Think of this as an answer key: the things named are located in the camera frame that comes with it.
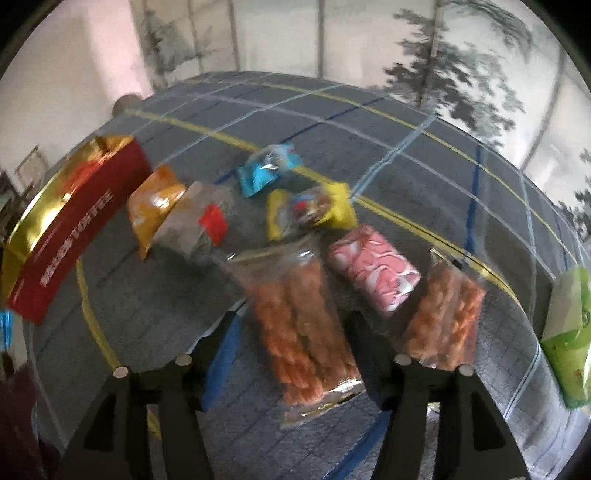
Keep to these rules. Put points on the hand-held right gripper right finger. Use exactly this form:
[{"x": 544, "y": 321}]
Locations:
[{"x": 369, "y": 350}]

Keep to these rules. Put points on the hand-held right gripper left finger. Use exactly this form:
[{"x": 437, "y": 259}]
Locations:
[{"x": 222, "y": 364}]

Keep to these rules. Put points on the large clear packet orange sticks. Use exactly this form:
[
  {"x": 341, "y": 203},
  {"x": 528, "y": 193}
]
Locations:
[{"x": 300, "y": 332}]

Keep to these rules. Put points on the brown snack bar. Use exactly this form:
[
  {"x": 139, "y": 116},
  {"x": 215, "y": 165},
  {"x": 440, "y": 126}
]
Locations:
[{"x": 443, "y": 314}]

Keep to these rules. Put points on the pink snack packet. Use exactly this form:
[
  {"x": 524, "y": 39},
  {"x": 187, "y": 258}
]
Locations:
[{"x": 374, "y": 267}]

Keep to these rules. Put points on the grey packet with red label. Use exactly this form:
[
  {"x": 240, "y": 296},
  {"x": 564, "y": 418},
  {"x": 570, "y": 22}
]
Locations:
[{"x": 184, "y": 226}]

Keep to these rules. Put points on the yellow snack packet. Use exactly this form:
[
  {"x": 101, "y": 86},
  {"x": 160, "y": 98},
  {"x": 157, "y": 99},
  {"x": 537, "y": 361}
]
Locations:
[{"x": 342, "y": 207}]

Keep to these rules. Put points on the orange snack packet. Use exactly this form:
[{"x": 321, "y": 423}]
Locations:
[{"x": 147, "y": 207}]

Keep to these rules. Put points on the light blue snack packet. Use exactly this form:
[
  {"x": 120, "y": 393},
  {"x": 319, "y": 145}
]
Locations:
[{"x": 263, "y": 175}]

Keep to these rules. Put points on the red and gold box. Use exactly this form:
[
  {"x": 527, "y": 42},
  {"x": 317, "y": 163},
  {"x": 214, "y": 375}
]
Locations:
[{"x": 69, "y": 230}]

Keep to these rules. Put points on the green tissue packet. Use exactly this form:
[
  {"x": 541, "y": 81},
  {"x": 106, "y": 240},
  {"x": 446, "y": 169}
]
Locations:
[{"x": 568, "y": 341}]

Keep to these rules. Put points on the dark red cloth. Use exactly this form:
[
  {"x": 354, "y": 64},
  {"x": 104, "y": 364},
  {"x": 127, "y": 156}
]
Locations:
[{"x": 18, "y": 415}]

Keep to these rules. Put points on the grey checked tablecloth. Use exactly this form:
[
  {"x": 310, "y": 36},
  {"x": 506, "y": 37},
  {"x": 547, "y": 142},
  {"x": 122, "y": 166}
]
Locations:
[{"x": 369, "y": 138}]

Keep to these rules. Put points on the round brown knob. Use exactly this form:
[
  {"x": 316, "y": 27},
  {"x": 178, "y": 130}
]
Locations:
[{"x": 127, "y": 104}]

